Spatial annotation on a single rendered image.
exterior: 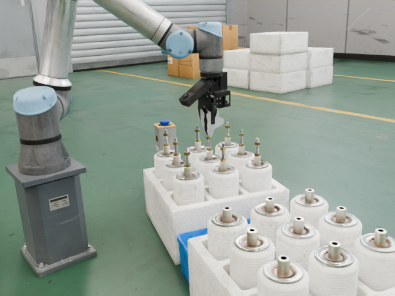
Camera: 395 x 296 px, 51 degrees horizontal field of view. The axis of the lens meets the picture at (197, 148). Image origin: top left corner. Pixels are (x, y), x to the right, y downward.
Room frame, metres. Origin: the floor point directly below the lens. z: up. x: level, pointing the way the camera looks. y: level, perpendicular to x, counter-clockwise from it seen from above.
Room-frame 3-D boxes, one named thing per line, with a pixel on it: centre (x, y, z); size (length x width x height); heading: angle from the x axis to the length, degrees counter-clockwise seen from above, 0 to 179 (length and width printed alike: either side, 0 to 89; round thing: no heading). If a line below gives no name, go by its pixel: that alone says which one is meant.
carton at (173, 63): (5.52, 0.16, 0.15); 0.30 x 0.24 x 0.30; 126
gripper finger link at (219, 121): (1.34, -0.06, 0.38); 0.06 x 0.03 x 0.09; 121
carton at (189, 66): (5.23, 0.01, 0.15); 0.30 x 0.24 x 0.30; 36
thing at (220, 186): (1.23, -0.08, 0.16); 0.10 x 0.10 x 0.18
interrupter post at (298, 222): (0.83, -0.22, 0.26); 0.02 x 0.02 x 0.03
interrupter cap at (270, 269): (0.68, -0.15, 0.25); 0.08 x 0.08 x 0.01
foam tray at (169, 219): (1.34, -0.04, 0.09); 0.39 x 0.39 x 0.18; 19
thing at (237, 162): (1.38, -0.15, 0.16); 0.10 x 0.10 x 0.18
